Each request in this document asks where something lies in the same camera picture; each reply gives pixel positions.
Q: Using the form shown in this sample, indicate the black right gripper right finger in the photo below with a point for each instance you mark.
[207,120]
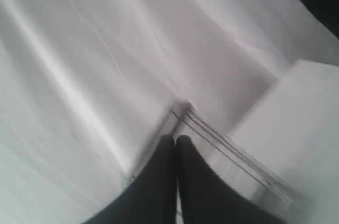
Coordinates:
[205,198]

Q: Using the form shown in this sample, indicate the wire metal rack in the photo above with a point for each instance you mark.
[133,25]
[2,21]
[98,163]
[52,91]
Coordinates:
[237,168]

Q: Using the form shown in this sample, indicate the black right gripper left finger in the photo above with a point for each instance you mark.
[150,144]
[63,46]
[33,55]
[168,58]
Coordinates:
[151,197]

